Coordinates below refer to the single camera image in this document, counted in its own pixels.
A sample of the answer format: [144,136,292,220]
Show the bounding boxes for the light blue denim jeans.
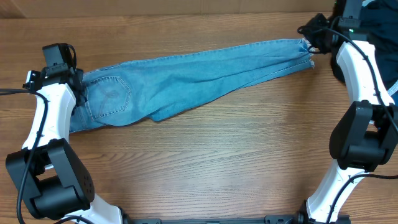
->
[69,39,314,133]

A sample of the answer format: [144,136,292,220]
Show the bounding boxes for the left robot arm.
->
[1,43,131,223]

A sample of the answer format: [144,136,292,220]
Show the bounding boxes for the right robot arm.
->
[265,0,397,223]

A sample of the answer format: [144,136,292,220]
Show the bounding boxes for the black garment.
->
[329,0,398,91]

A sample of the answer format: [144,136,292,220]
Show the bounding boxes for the white grey striped cloth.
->
[387,81,398,96]

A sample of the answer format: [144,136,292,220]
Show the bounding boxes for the cardboard wall panel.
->
[1,0,334,19]

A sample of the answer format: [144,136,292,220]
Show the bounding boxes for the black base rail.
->
[124,214,351,224]

